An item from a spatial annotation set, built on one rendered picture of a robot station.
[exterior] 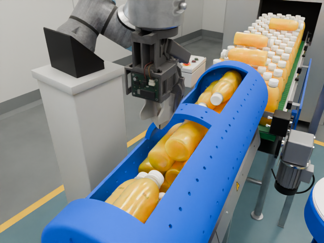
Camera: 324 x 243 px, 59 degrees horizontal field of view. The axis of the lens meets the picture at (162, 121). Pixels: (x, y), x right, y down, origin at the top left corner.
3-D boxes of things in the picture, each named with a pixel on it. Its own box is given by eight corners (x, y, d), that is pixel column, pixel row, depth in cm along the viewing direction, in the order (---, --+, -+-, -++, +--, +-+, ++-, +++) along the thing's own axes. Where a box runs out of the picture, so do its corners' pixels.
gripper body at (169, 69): (124, 97, 51) (119, 29, 44) (148, 80, 57) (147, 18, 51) (162, 107, 48) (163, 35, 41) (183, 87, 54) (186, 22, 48)
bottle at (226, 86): (238, 89, 113) (224, 110, 99) (222, 84, 115) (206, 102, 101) (243, 73, 109) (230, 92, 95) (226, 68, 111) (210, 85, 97)
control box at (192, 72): (172, 84, 147) (173, 65, 141) (188, 71, 162) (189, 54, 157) (191, 88, 143) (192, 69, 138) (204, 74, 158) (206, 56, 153)
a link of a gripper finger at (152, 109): (135, 135, 57) (133, 94, 52) (150, 121, 61) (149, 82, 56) (149, 140, 56) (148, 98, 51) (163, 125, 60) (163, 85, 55)
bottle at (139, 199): (77, 243, 51) (133, 178, 65) (106, 270, 51) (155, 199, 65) (91, 231, 46) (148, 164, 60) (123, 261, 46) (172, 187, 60)
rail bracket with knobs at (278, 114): (263, 135, 126) (267, 114, 120) (266, 127, 131) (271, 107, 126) (287, 141, 122) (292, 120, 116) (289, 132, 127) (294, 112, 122)
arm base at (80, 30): (47, 28, 130) (58, 9, 131) (76, 49, 146) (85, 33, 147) (72, 36, 120) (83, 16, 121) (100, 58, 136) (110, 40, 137)
